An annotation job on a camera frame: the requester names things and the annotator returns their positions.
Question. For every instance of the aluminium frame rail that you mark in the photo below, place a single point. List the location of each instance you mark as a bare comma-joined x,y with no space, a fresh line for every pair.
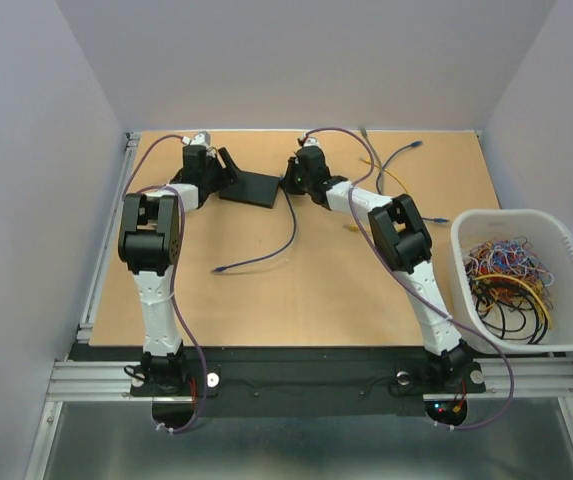
89,311

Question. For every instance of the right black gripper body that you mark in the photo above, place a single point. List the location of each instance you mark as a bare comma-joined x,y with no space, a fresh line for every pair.
297,183

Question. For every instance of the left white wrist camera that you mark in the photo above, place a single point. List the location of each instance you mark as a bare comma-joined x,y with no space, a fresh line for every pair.
202,138

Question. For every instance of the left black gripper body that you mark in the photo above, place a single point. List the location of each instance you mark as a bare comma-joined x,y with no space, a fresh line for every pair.
214,176

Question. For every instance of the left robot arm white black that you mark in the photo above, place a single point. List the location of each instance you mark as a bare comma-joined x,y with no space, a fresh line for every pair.
149,243

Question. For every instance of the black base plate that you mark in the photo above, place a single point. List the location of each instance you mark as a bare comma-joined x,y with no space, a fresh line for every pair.
265,382

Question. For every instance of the black network switch centre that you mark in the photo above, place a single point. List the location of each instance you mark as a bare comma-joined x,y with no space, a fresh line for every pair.
252,188

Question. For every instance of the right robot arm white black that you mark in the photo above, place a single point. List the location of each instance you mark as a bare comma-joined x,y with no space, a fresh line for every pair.
394,229

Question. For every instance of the white plastic bin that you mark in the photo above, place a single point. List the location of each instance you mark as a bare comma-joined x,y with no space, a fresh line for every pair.
512,281

